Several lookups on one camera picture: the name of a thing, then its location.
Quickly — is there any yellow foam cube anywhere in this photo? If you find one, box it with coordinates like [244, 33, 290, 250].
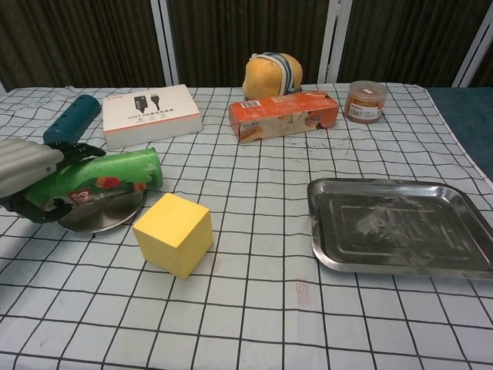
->
[132, 192, 215, 281]

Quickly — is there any teal cylindrical holder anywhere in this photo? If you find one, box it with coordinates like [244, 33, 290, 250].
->
[42, 94, 102, 146]

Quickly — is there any yellow plush toy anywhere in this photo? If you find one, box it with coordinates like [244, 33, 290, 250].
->
[243, 52, 304, 100]

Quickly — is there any orange snack box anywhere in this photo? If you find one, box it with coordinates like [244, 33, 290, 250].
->
[228, 91, 340, 144]

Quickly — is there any dark folding screen partition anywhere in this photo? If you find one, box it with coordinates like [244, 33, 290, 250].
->
[0, 0, 493, 89]

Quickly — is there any rectangular steel tray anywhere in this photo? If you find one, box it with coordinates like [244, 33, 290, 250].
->
[307, 178, 493, 279]

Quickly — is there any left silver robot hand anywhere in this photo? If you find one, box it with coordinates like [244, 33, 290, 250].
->
[0, 138, 107, 224]

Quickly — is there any white cable product box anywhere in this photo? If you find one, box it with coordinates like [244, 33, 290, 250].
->
[102, 84, 203, 150]

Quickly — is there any green chips can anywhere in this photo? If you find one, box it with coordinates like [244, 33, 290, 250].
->
[25, 148, 163, 217]

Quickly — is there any round steel plate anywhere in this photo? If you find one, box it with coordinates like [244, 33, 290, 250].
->
[57, 188, 146, 234]

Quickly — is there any clear plastic snack jar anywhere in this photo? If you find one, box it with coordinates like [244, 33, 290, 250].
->
[344, 80, 388, 124]

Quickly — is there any white checkered tablecloth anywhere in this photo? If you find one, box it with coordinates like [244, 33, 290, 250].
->
[0, 82, 493, 370]

